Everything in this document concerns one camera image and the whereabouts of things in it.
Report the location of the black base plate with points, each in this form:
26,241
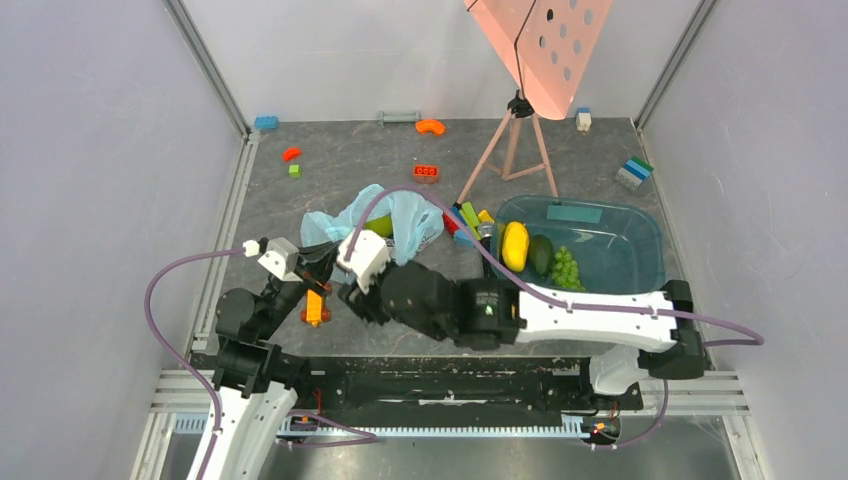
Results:
453,391

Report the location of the stacked grey blue green bricks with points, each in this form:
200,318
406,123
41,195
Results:
633,173

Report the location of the colourful brick pile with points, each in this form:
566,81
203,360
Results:
468,224

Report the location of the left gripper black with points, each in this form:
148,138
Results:
321,269

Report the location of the red curved toy piece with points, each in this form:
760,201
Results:
291,153

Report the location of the yellow fake fruit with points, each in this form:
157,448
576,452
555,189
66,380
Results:
515,246

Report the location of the green fake grapes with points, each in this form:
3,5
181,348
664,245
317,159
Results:
565,271

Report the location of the white toothed rail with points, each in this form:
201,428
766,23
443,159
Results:
568,428

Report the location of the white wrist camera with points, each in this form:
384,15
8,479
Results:
278,256
366,258

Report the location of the orange yellow toy car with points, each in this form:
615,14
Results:
315,311

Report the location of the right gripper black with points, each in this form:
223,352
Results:
364,299

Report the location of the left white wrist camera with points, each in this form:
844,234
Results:
278,256

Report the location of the orange flat toy brick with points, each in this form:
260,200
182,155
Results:
425,173

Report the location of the orange curved toy piece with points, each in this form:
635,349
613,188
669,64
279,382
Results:
430,126

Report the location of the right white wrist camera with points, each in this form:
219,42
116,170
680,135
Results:
366,258

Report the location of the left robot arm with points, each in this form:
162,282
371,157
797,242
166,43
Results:
255,384

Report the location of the green fake avocado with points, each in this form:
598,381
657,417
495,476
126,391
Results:
541,254

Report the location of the blue toy brick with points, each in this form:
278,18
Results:
268,122

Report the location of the pink wooden tripod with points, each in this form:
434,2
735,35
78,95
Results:
518,109

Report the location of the small green cube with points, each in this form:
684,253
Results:
295,171

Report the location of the light blue plastic bag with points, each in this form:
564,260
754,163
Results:
405,219

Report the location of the grey toy bar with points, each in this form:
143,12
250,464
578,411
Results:
384,118

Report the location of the teal plastic bin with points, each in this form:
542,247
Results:
617,247

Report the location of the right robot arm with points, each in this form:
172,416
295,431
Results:
483,314

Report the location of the white blue small brick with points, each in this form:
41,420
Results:
583,119

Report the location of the pink perforated board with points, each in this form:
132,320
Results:
546,45

